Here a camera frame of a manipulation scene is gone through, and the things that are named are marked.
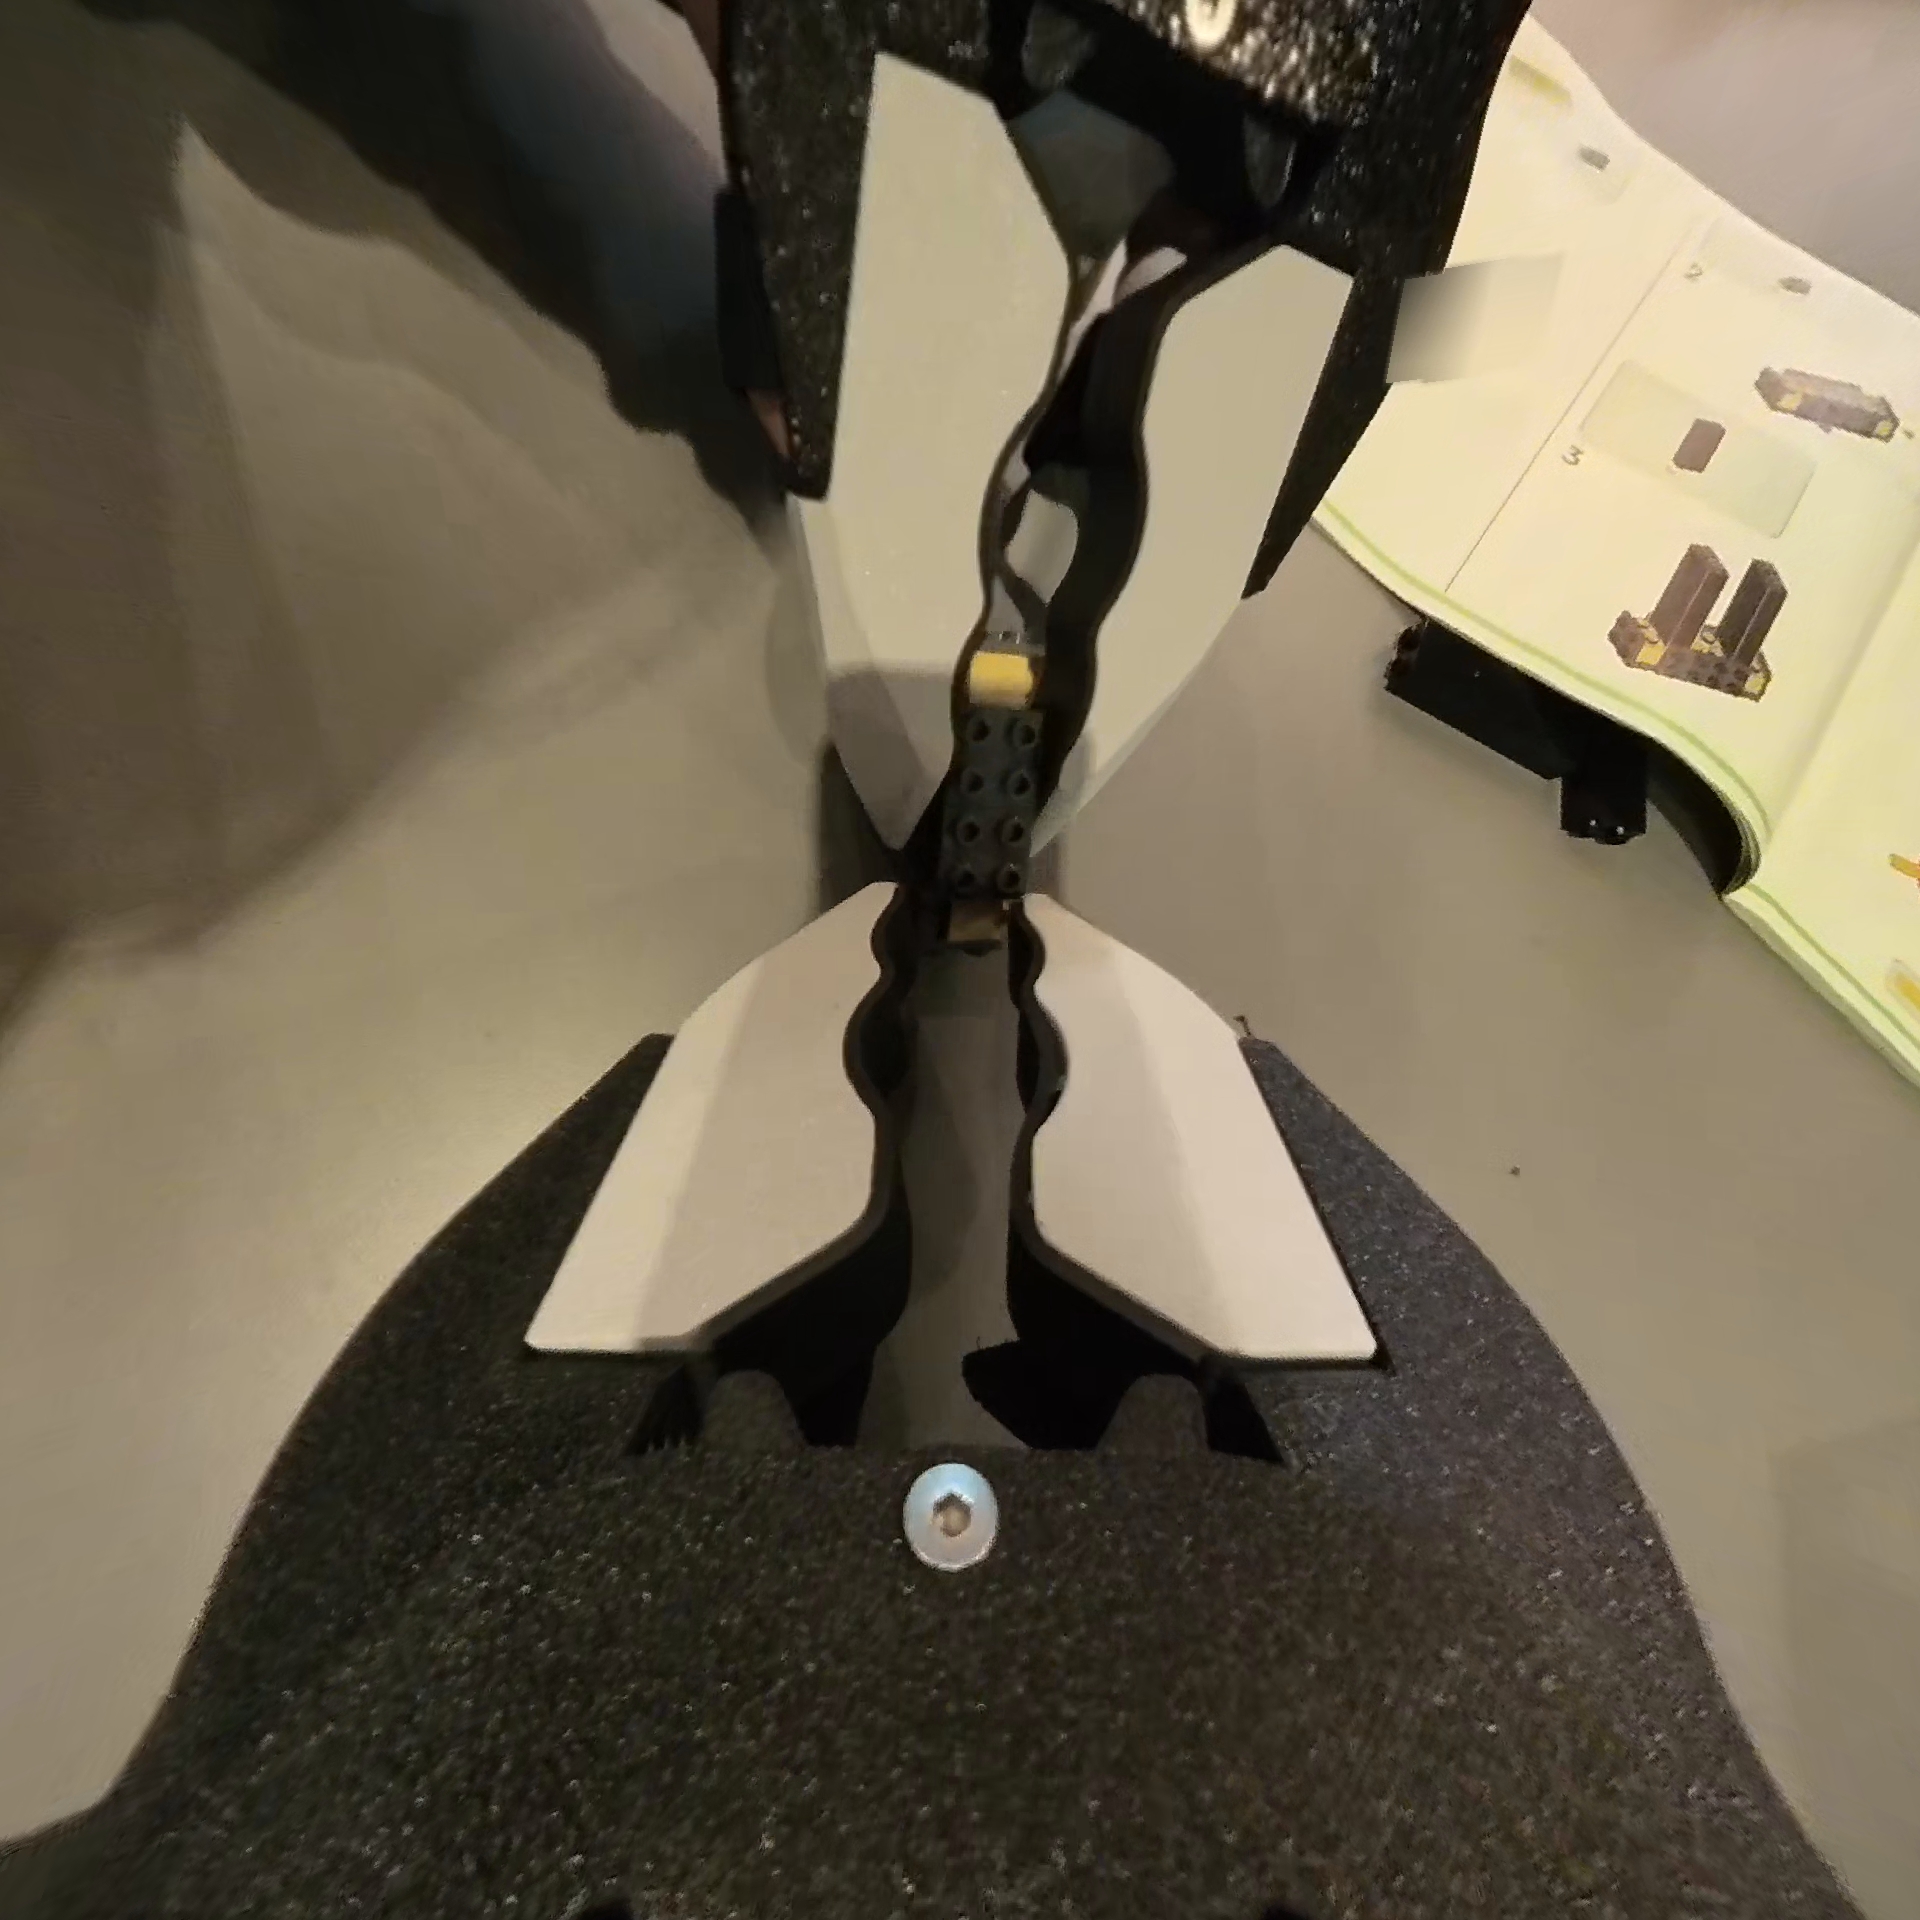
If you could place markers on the grey and tan brick assembly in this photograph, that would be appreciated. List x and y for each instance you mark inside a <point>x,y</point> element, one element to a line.
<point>992,780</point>

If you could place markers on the long black brick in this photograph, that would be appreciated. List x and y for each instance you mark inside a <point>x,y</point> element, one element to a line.
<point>1478,697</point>
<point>1604,797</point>

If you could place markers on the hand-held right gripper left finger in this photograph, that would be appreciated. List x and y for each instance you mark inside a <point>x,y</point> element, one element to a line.
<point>720,1155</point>

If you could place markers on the grey desk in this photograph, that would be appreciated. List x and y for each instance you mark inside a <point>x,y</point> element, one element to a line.
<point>299,975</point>

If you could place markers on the instruction booklet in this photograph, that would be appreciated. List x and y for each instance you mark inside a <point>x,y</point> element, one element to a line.
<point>1723,494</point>

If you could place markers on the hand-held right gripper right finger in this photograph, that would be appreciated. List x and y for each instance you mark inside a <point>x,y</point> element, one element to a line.
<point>1201,1172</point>

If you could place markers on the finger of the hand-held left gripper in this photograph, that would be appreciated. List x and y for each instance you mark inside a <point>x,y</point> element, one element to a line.
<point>915,451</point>
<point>1231,451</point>

